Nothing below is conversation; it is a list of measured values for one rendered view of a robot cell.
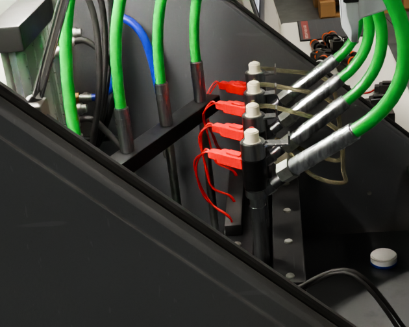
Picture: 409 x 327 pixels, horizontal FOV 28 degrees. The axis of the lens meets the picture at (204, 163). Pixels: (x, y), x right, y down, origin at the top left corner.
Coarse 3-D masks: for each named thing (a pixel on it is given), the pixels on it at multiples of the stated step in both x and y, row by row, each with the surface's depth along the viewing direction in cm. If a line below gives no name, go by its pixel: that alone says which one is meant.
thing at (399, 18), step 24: (72, 0) 84; (384, 0) 70; (72, 24) 86; (408, 24) 70; (408, 48) 71; (72, 72) 89; (408, 72) 72; (72, 96) 90; (384, 96) 74; (72, 120) 91; (360, 120) 76
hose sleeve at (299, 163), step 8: (344, 128) 77; (328, 136) 78; (336, 136) 77; (344, 136) 77; (352, 136) 76; (360, 136) 77; (320, 144) 78; (328, 144) 78; (336, 144) 77; (344, 144) 77; (304, 152) 80; (312, 152) 79; (320, 152) 78; (328, 152) 78; (288, 160) 81; (296, 160) 80; (304, 160) 80; (312, 160) 79; (320, 160) 79; (296, 168) 80; (304, 168) 80
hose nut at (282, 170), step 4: (284, 160) 82; (280, 164) 82; (284, 164) 81; (276, 168) 82; (280, 168) 81; (284, 168) 81; (288, 168) 81; (276, 172) 82; (280, 172) 81; (284, 172) 81; (288, 172) 81; (280, 176) 82; (284, 176) 81; (288, 176) 81; (292, 176) 81; (296, 176) 82; (284, 180) 82; (288, 180) 82
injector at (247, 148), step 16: (240, 144) 91; (256, 144) 90; (256, 160) 91; (256, 176) 92; (256, 192) 93; (272, 192) 93; (256, 208) 94; (256, 224) 95; (256, 240) 96; (256, 256) 97
